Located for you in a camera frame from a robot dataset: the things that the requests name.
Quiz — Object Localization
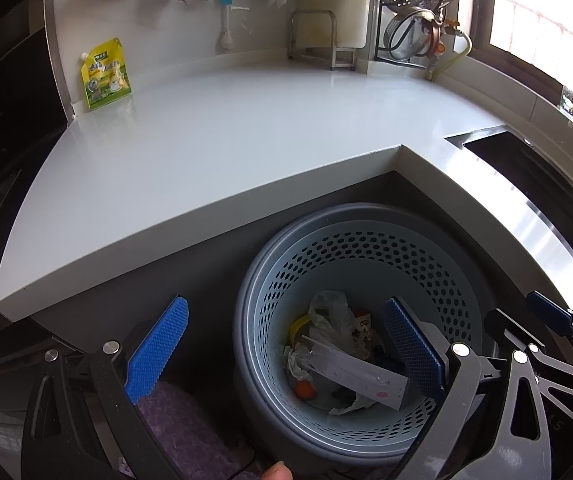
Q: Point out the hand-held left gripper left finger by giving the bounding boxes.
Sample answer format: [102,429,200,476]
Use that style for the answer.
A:
[20,296,190,480]

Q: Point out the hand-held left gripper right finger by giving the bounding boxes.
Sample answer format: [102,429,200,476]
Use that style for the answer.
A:
[383,297,563,480]

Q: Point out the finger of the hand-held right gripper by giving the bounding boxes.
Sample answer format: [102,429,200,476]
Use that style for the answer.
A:
[485,308,535,357]
[525,290,573,337]

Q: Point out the printed snack wrapper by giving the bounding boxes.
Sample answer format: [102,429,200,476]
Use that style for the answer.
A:
[348,307,375,362]

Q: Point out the pinkish white paper slip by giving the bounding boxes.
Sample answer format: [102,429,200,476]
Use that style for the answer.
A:
[305,334,410,409]

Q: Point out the white plastic packet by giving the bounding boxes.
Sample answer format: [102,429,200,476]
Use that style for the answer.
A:
[328,394,383,417]

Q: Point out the black cloth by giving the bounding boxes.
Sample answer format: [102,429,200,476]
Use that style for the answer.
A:
[316,379,358,407]

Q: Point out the clear plastic bag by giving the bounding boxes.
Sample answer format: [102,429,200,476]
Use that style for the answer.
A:
[308,289,358,342]

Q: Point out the light blue perforated basket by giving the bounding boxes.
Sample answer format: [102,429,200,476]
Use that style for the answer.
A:
[250,219,473,437]

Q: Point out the white paper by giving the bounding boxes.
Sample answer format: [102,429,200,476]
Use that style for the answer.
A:
[283,342,318,379]

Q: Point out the yellow plastic lid ring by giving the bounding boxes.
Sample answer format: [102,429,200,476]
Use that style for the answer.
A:
[288,314,318,347]

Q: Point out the grey plastic bin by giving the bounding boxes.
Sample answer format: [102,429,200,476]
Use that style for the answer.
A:
[233,202,498,467]

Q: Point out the person's left hand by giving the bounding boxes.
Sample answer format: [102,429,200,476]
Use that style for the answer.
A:
[258,461,295,480]

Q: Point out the purple floor mat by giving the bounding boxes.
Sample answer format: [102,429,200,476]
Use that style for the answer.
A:
[127,379,268,480]

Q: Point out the black kitchen sink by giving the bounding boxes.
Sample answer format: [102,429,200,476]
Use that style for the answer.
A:
[443,124,573,313]

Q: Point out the yellow spout pouch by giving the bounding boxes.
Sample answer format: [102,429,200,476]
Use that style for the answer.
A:
[80,37,132,112]

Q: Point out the black stove appliance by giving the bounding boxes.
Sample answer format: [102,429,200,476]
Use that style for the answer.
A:
[0,0,75,303]

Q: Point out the gas valve orange knob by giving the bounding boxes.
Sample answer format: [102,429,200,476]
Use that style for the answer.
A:
[433,17,460,82]

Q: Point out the window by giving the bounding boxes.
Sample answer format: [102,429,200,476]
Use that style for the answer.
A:
[470,0,573,107]

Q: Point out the metal cutting board stand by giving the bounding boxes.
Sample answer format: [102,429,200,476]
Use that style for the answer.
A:
[287,9,358,71]

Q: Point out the glass pot lid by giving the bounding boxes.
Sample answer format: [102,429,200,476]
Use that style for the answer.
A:
[388,7,443,59]

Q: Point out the blue bottle brush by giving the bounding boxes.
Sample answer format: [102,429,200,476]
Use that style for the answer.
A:
[218,0,250,52]

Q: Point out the white cutting board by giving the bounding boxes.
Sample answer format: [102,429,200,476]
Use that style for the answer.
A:
[298,0,375,49]

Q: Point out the yellow-green gas hose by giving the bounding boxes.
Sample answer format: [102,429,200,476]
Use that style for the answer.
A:
[428,29,473,82]

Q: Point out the black wire rack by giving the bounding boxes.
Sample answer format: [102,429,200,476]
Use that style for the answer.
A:
[373,0,473,67]

